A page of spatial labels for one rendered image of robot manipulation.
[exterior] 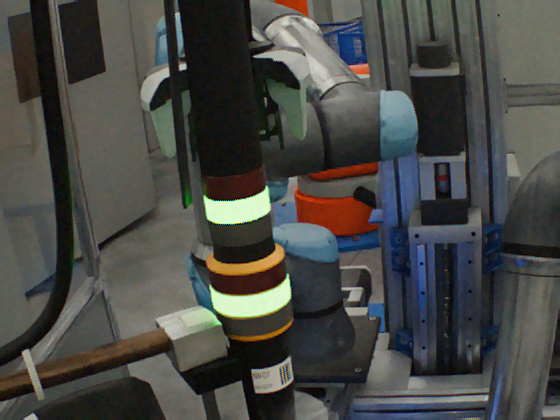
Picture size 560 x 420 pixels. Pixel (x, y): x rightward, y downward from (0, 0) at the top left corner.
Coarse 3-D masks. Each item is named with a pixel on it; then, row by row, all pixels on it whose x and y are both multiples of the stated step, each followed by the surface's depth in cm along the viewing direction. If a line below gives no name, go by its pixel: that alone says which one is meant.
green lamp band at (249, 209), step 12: (264, 192) 38; (216, 204) 38; (228, 204) 37; (240, 204) 37; (252, 204) 38; (264, 204) 38; (216, 216) 38; (228, 216) 38; (240, 216) 38; (252, 216) 38
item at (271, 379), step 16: (288, 336) 42; (240, 352) 41; (256, 352) 40; (272, 352) 41; (288, 352) 42; (256, 368) 41; (272, 368) 41; (288, 368) 42; (256, 384) 41; (272, 384) 41; (288, 384) 42; (256, 400) 42; (272, 400) 41; (288, 400) 42; (256, 416) 42; (272, 416) 42; (288, 416) 43
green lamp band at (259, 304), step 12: (276, 288) 39; (288, 288) 40; (216, 300) 40; (228, 300) 39; (240, 300) 39; (252, 300) 39; (264, 300) 39; (276, 300) 39; (228, 312) 39; (240, 312) 39; (252, 312) 39; (264, 312) 39
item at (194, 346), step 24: (192, 312) 40; (168, 336) 38; (192, 336) 38; (216, 336) 39; (192, 360) 38; (216, 360) 39; (240, 360) 39; (192, 384) 39; (216, 384) 39; (240, 384) 40; (216, 408) 40; (240, 408) 41; (312, 408) 45
